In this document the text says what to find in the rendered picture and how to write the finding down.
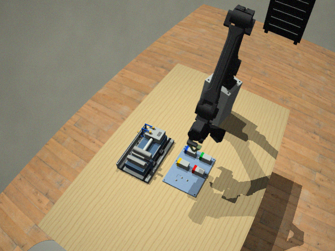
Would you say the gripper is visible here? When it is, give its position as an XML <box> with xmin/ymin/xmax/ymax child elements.
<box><xmin>186</xmin><ymin>138</ymin><xmax>204</xmax><ymax>152</ymax></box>

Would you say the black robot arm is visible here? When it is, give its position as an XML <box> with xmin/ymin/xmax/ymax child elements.
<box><xmin>187</xmin><ymin>5</ymin><xmax>255</xmax><ymax>143</ymax></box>

